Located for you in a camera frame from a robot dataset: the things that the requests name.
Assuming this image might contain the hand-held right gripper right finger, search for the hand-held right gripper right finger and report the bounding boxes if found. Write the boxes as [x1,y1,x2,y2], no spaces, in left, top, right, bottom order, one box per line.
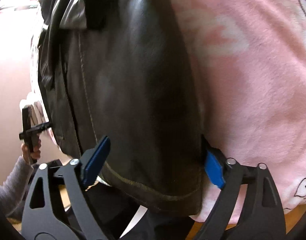
[193,136,286,240]

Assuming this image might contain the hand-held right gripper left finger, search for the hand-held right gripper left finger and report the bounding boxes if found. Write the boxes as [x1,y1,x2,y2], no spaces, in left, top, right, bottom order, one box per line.
[20,135,111,240]

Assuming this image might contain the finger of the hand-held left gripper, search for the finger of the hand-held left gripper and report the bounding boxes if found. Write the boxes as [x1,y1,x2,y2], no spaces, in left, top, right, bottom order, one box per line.
[34,122,53,133]

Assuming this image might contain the black leather jacket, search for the black leather jacket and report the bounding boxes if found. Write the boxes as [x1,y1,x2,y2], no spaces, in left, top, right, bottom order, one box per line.
[37,0,206,215]

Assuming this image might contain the person's left hand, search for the person's left hand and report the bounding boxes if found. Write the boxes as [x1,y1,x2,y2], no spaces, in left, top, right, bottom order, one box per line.
[21,138,42,162]

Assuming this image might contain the person's dark pants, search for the person's dark pants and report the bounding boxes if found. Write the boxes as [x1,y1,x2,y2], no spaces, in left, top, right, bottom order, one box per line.
[88,185,196,240]

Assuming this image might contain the pink printed quilt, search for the pink printed quilt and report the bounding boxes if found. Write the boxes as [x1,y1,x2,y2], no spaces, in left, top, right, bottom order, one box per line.
[165,0,306,224]

